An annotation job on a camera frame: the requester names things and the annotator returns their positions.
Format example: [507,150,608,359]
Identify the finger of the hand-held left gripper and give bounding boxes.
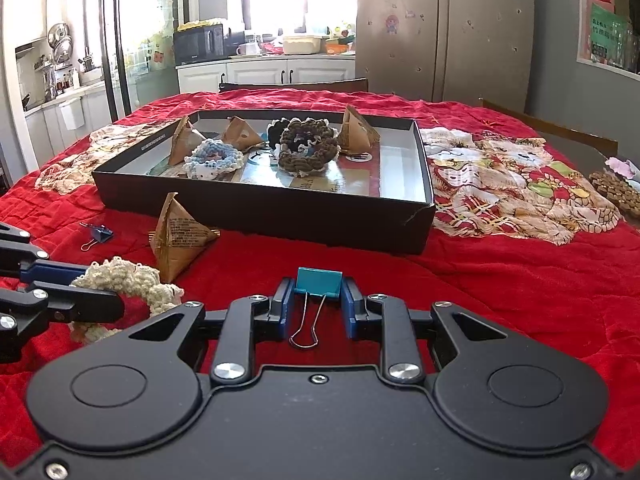
[0,223,91,286]
[0,284,125,363]

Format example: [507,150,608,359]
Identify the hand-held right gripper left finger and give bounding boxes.
[127,278,296,385]

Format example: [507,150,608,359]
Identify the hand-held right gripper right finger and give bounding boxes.
[344,278,508,382]

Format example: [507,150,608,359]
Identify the teal binder clip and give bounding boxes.
[289,267,344,349]

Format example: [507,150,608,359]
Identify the cream crochet scrunchie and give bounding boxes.
[70,256,185,344]

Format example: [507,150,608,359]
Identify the black shallow cardboard tray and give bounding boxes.
[91,107,436,256]

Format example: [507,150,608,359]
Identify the brown crochet scrunchie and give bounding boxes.
[277,119,337,177]

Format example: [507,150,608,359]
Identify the blue white crochet scrunchie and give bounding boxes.
[183,140,245,181]

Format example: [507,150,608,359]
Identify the black white crochet scrunchie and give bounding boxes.
[266,119,332,161]

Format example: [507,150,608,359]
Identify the brown pyramid paper packet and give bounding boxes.
[221,116,264,150]
[150,192,220,281]
[336,105,379,154]
[167,116,206,167]

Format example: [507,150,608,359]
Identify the small blue binder clip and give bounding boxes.
[80,222,115,252]

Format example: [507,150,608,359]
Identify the white sink counter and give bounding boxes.
[22,80,122,172]

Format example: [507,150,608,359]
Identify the red printed blanket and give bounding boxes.
[0,89,640,472]

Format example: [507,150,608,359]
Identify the white hanging trash bin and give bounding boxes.
[57,97,86,131]

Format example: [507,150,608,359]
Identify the dark wooden chair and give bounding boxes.
[218,78,370,94]
[479,98,619,159]

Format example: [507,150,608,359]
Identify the steel pot lids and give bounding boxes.
[47,22,74,62]

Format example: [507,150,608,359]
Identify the white base cabinet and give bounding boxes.
[176,55,357,95]

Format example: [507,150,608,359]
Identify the cream plastic container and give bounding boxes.
[282,35,324,55]

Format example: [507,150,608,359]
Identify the black microwave oven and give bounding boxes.
[173,24,226,65]

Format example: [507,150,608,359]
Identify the brown beaded mat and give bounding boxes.
[588,170,640,219]

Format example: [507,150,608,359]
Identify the steel refrigerator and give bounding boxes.
[356,0,536,104]

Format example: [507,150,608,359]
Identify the pale pink cloth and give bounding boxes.
[605,156,640,181]

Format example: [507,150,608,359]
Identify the green paper sign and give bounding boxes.
[590,2,629,64]

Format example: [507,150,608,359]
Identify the black sliding door frame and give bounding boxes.
[102,0,139,119]

